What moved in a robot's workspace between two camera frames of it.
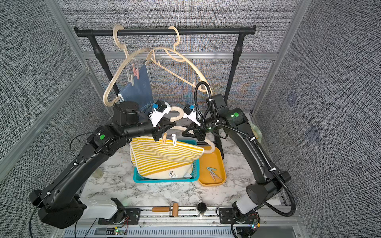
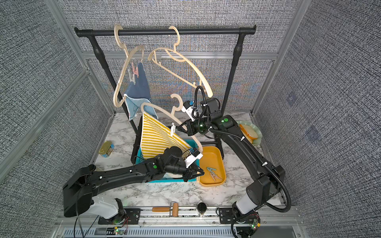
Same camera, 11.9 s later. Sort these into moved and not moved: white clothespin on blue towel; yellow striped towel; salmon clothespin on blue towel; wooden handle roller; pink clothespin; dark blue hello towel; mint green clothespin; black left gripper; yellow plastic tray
Moved: yellow striped towel; black left gripper
Not moved: dark blue hello towel; yellow plastic tray; salmon clothespin on blue towel; white clothespin on blue towel; mint green clothespin; pink clothespin; wooden handle roller
